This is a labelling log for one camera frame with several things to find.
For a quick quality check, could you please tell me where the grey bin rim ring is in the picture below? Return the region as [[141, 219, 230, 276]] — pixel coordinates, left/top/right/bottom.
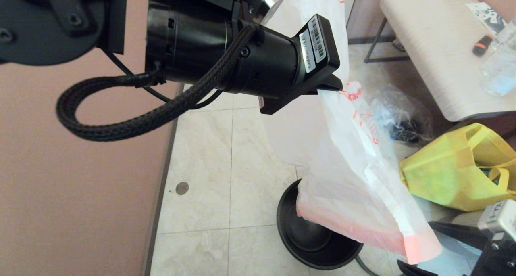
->
[[355, 255, 380, 276]]

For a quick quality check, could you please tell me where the white red-printed bin liner bag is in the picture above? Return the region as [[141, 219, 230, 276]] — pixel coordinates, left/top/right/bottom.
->
[[264, 0, 443, 264]]

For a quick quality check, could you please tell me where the grey ribbed robot base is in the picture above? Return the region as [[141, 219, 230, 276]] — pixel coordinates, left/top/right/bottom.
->
[[419, 197, 490, 276]]

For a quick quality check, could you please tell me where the yellow fabric tote bag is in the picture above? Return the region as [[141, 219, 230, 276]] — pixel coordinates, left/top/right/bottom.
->
[[399, 123, 516, 212]]

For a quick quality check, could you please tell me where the clear plastic bag with items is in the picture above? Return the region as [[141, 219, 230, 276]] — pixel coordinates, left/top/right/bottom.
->
[[369, 84, 434, 145]]

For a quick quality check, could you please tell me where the black round trash bin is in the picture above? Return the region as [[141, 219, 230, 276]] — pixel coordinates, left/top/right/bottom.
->
[[277, 178, 364, 270]]

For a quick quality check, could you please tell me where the beige bench with metal legs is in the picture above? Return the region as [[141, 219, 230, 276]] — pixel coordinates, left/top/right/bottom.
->
[[364, 0, 516, 122]]

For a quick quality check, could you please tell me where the black and orange marker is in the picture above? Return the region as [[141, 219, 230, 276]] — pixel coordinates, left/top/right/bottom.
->
[[472, 35, 493, 57]]

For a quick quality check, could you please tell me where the clear plastic water bottle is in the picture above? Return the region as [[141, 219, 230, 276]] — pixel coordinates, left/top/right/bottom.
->
[[480, 20, 516, 98]]

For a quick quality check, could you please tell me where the black and white printed paper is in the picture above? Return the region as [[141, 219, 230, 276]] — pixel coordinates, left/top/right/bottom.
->
[[466, 2, 506, 34]]

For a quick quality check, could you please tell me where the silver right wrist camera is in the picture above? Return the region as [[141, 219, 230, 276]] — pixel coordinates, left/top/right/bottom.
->
[[479, 199, 516, 241]]

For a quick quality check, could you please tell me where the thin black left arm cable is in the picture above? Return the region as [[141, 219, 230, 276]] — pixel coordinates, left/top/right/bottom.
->
[[103, 50, 223, 109]]

